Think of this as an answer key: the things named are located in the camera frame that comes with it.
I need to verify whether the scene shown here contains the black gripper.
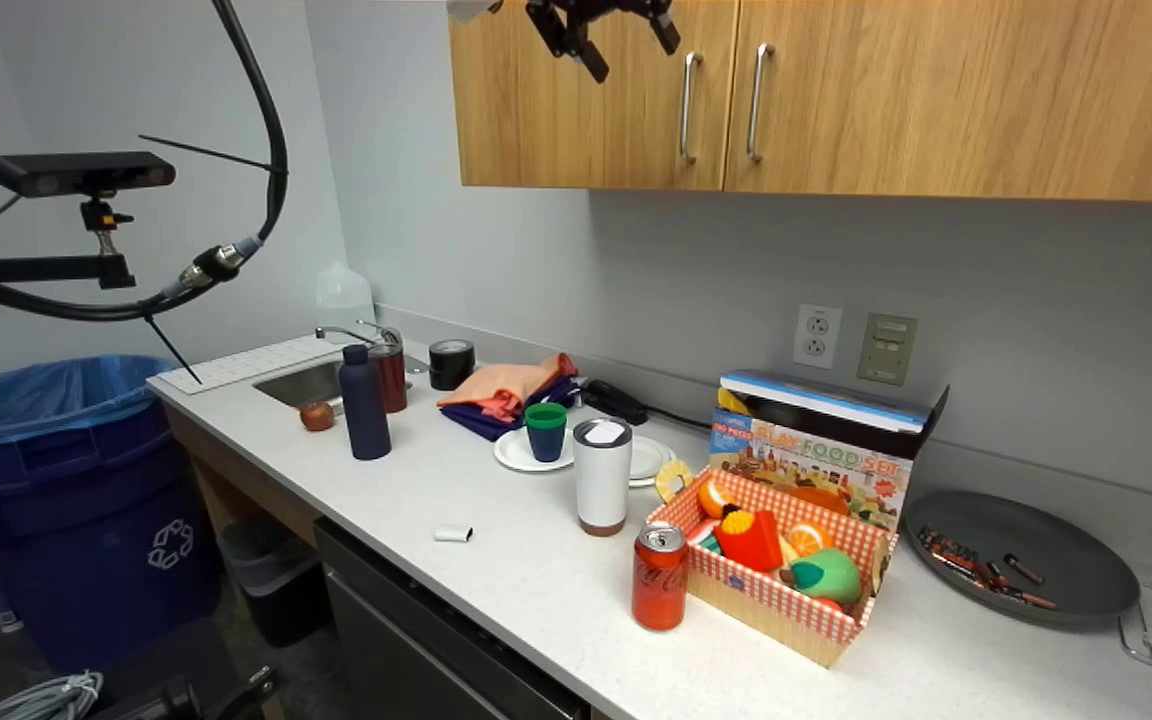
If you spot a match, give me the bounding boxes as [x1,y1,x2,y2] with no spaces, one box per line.
[523,0,684,88]

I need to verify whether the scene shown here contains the silver cabinet door handle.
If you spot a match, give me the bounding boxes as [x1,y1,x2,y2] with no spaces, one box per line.
[745,35,779,168]
[675,48,709,172]

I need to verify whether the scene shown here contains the wooden overhead cabinet door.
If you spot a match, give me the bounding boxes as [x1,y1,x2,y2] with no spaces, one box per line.
[451,0,738,195]
[728,0,1152,207]

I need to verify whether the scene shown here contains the black power adapter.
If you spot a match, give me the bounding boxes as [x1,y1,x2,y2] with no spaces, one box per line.
[581,381,656,427]

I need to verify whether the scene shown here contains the translucent plastic bottle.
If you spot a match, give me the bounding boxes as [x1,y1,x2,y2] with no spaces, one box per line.
[312,262,381,335]

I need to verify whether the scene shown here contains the green cup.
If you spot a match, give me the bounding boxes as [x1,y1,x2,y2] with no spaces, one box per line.
[519,399,572,470]

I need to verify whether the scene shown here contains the dark red cup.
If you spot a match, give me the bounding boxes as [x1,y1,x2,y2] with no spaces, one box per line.
[372,330,411,415]

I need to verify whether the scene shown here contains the silver faucet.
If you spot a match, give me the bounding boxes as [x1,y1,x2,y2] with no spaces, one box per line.
[312,322,390,353]

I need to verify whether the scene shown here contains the dark blue cloth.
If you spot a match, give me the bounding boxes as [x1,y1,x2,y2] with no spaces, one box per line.
[435,376,583,450]

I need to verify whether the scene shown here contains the small white bowl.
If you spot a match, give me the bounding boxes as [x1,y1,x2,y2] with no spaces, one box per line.
[624,433,682,494]

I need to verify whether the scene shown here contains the white plate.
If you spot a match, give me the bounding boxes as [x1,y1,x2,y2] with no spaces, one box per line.
[487,425,583,481]

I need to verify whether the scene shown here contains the colourful toy box lid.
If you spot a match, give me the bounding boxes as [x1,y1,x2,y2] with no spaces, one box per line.
[709,370,954,538]

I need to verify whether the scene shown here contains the white tumbler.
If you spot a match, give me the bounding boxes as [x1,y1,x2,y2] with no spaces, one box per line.
[570,415,635,540]

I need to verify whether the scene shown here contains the yellow toy food piece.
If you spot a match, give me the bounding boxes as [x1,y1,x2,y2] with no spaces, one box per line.
[651,455,696,509]

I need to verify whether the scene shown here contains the navy blue bottle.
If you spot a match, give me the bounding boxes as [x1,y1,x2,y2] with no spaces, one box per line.
[336,339,395,464]

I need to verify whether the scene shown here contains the orange slice toy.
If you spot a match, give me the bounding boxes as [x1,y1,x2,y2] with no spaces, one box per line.
[692,475,742,524]

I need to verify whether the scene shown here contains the steel sink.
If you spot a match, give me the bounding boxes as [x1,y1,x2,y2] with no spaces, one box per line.
[253,358,351,415]

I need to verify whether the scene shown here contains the brown ball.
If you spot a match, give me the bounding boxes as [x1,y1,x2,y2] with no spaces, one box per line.
[296,395,340,438]

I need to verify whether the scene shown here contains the red orange toy food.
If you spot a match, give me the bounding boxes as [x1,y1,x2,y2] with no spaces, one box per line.
[717,504,789,576]

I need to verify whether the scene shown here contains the red soda can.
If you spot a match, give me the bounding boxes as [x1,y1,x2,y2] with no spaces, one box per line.
[629,515,692,636]

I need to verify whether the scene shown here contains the wooden sink base panel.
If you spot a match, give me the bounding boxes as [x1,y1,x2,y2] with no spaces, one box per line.
[166,403,330,554]

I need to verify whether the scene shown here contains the red white toy food box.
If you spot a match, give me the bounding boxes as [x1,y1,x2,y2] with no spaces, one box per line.
[682,461,902,673]

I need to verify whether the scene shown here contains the dark red pieces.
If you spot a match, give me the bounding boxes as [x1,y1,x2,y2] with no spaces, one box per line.
[926,530,1050,614]

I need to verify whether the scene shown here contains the small black trash bin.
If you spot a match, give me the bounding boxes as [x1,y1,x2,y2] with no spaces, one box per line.
[216,515,336,654]

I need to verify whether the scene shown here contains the black dishwasher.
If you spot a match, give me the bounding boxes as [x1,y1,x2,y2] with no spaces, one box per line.
[312,515,591,720]

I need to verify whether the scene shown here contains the grey round tray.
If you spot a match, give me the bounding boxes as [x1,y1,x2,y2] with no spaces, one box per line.
[902,488,1143,636]

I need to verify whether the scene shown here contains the blue recycling bin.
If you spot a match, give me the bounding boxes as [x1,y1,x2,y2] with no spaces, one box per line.
[0,353,229,678]

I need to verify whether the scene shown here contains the crumpled plastic bag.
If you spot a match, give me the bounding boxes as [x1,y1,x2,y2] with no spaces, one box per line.
[0,667,108,720]

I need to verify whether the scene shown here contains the white wall outlet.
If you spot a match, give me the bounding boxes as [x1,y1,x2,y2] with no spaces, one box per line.
[793,301,845,374]

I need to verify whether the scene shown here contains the beige light switch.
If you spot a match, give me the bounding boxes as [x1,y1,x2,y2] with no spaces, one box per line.
[856,307,920,393]

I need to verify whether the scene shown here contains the black bar camera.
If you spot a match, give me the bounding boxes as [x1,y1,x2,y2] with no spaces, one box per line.
[0,148,182,200]

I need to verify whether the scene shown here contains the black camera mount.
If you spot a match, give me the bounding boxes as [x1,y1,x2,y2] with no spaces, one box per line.
[0,191,139,292]

